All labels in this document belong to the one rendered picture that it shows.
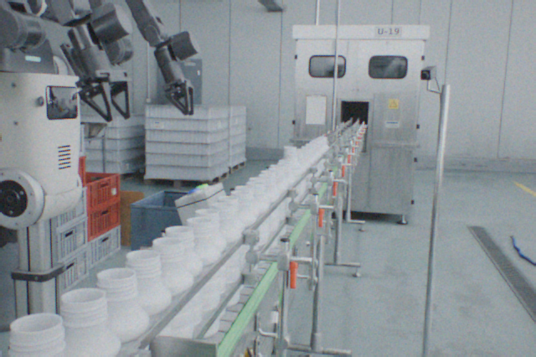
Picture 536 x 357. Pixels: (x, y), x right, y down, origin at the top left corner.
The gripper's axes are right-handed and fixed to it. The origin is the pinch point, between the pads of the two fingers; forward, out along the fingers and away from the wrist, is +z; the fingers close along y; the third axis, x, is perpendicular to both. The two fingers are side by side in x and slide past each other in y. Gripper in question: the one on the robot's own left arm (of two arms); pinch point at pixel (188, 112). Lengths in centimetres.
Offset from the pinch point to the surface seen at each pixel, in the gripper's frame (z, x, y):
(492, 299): 176, -102, 219
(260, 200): 27, -17, -51
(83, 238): 33, 150, 215
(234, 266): 33, -13, -75
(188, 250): 25, -12, -92
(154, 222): 28, 32, 27
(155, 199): 22, 35, 48
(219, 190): 23.0, -5.7, -28.9
